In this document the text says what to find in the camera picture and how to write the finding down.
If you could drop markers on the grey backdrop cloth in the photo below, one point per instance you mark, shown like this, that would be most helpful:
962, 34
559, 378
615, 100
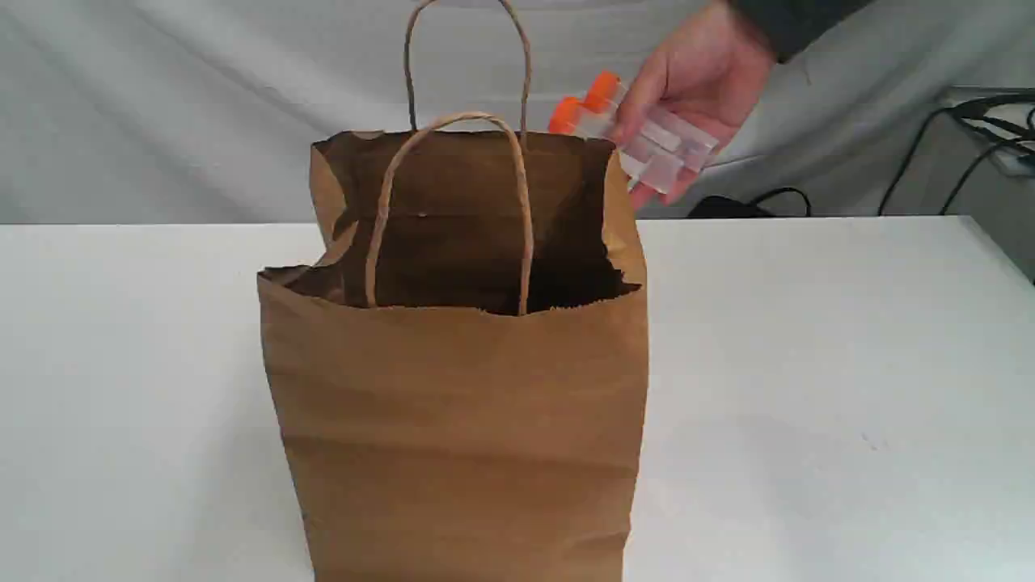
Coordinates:
205, 111

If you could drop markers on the dark sleeved forearm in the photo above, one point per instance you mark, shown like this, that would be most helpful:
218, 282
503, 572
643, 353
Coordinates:
790, 27

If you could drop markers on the brown paper bag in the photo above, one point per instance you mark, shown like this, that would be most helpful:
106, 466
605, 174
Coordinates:
460, 380

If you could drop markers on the clear tube orange cap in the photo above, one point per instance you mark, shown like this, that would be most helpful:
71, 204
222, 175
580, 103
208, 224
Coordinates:
695, 146
643, 159

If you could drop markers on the person's bare hand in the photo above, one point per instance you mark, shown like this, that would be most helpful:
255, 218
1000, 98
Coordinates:
711, 71

